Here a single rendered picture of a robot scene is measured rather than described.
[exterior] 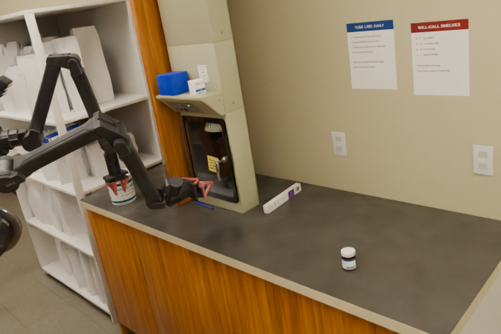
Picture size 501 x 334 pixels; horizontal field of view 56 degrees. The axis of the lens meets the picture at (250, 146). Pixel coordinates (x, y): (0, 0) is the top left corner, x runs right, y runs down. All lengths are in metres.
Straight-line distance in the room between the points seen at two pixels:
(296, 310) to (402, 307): 0.42
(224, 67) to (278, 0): 0.45
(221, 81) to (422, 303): 1.13
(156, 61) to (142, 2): 0.26
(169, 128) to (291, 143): 0.62
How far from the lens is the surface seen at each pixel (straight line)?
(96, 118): 1.61
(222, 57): 2.00
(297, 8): 2.20
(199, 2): 2.00
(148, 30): 2.23
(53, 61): 2.09
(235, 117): 2.05
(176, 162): 2.34
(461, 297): 1.58
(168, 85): 2.09
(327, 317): 1.69
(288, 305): 1.79
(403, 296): 1.57
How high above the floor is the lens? 1.86
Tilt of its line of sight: 17 degrees down
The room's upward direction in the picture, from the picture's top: 9 degrees counter-clockwise
